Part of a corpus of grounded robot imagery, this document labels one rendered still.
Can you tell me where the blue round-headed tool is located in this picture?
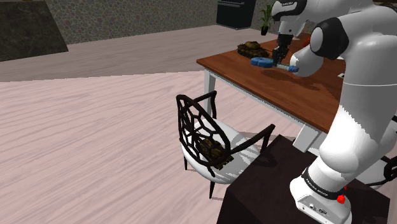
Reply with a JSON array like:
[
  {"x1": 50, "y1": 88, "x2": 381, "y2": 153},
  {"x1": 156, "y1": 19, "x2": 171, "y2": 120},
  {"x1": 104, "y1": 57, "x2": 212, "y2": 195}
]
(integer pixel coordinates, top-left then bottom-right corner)
[{"x1": 250, "y1": 57, "x2": 300, "y2": 74}]

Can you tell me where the potted green plant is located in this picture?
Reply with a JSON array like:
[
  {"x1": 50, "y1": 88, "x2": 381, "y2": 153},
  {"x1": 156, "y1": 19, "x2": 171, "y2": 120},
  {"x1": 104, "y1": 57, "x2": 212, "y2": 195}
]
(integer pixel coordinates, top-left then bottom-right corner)
[{"x1": 258, "y1": 3, "x2": 274, "y2": 36}]

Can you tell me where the olive toy tank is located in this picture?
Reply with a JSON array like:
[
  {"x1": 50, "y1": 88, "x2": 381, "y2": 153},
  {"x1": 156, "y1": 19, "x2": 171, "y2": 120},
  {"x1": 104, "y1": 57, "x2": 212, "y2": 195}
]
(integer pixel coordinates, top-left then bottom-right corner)
[
  {"x1": 198, "y1": 137, "x2": 234, "y2": 171},
  {"x1": 237, "y1": 40, "x2": 270, "y2": 59}
]

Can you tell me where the wooden table with white legs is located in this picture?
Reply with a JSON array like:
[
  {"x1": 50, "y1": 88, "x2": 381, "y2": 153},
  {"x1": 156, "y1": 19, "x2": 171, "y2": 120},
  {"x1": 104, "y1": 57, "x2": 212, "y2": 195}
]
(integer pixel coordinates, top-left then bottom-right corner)
[{"x1": 195, "y1": 32, "x2": 347, "y2": 154}]

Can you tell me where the dark cabinet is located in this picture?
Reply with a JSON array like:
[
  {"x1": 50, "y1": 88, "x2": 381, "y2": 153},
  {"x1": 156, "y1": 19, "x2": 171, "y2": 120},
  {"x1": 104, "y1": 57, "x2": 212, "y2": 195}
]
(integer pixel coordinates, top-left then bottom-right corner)
[{"x1": 216, "y1": 0, "x2": 257, "y2": 31}]

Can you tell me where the dark robot stand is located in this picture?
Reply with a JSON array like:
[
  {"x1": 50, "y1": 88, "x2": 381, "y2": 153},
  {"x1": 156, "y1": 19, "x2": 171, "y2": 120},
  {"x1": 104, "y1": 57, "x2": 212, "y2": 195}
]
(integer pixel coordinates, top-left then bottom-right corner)
[{"x1": 216, "y1": 134, "x2": 391, "y2": 224}]

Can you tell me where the dark marbled counter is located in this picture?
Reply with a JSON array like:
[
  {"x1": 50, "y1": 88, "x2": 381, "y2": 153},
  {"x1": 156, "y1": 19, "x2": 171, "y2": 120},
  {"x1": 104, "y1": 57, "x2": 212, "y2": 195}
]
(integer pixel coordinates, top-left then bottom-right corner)
[{"x1": 0, "y1": 0, "x2": 69, "y2": 62}]

